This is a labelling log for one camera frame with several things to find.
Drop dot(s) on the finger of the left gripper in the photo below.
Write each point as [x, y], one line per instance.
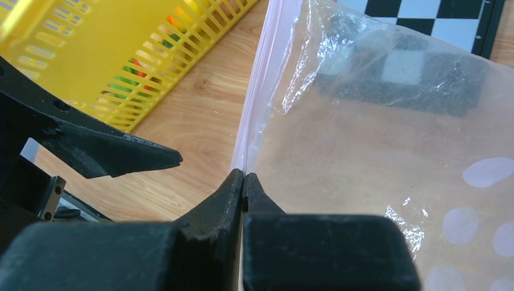
[89, 146]

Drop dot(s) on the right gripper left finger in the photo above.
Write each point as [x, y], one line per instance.
[195, 252]

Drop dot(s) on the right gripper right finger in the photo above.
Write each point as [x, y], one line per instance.
[282, 251]

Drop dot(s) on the yellow plastic basket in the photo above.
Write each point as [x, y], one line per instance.
[73, 49]

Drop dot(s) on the clear zip top bag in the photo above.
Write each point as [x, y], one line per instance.
[346, 114]

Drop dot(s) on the green vegetable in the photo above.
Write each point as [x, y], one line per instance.
[153, 70]

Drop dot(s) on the black white checkerboard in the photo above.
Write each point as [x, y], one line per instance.
[471, 25]

